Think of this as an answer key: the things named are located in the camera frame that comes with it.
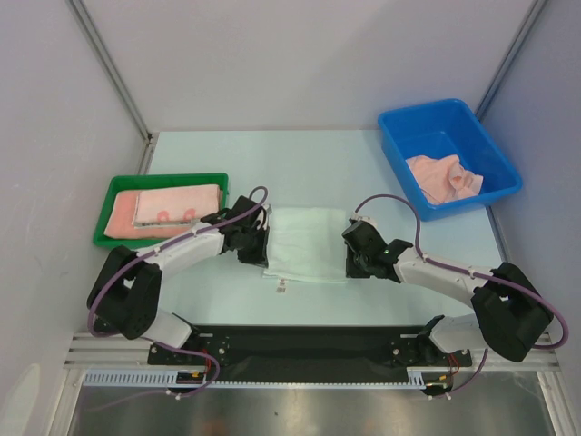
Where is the white light blue towel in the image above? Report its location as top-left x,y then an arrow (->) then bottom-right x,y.
263,207 -> 348,284

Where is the pink cartoon face towel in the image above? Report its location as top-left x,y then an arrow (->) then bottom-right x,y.
133,184 -> 222,227

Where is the pale pink towel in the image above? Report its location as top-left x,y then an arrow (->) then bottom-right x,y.
406,154 -> 484,205

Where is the pink terry towel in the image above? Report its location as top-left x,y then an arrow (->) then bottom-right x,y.
103,190 -> 141,240

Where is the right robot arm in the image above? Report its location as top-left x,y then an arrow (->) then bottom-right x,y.
342,220 -> 554,365

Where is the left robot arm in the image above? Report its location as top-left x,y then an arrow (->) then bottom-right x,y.
87,196 -> 270,363

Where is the blue plastic bin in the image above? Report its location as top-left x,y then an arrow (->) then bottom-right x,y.
378,99 -> 522,222

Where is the green plastic tray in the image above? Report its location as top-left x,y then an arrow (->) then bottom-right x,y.
93,173 -> 229,250

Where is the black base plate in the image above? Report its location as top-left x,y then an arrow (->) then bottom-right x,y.
147,325 -> 472,377

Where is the white cable duct rail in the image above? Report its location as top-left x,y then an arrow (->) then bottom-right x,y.
83,368 -> 451,392

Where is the aluminium frame rail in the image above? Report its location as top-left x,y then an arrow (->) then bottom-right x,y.
63,331 -> 562,372

